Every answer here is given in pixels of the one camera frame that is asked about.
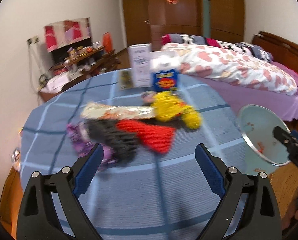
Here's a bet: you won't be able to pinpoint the dark flat snack packet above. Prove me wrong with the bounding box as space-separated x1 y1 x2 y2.
119 69 134 90

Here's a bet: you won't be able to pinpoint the black knit cloth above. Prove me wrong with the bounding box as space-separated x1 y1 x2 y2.
84 119 139 166

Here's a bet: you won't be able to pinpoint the white tall carton box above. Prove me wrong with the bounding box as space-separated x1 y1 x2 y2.
127 43 151 87

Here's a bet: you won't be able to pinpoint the pink grey crumpled cloth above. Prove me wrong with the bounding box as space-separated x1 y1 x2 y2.
141 90 156 105

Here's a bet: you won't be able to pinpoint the wooden headboard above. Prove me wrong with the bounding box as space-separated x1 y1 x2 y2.
252 31 298 74

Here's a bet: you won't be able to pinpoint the blue plaid tablecloth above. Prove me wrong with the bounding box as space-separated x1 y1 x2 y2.
20 71 246 239

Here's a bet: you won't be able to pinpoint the wall power socket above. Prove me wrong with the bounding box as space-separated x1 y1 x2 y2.
27 35 39 45

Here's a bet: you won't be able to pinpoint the brown wooden wardrobe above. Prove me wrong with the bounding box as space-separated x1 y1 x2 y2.
148 0 245 50

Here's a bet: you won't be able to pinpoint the red knit cloth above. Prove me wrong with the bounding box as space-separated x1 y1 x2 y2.
115 120 176 154

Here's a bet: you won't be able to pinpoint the long white snack wrapper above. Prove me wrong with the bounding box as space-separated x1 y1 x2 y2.
80 102 156 120

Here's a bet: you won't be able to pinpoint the orange plastic bag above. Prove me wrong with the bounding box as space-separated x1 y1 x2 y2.
102 32 113 53

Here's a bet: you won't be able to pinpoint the purple sheet bed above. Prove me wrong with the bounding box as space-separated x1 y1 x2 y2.
199 62 298 121

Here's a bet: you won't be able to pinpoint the folded patterned blankets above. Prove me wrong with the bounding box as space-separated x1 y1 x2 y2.
161 34 273 63

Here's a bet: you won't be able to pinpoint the light blue trash bin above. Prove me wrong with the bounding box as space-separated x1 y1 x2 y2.
237 105 290 176

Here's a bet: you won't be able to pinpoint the red patchwork covered television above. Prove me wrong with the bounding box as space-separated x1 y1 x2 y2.
44 18 92 53

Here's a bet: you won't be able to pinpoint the wicker chair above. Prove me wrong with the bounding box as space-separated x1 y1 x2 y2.
269 163 298 230

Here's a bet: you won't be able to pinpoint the cluttered wooden tv stand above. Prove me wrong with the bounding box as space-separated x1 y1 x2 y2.
38 46 121 102

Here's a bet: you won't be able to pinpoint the yellow plastic bag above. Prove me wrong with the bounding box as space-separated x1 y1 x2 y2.
152 91 202 129

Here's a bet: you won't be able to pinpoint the purple snack bag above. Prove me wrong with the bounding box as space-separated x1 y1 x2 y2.
67 122 118 168

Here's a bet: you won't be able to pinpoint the wooden door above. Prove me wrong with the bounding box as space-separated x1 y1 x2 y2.
122 0 151 46

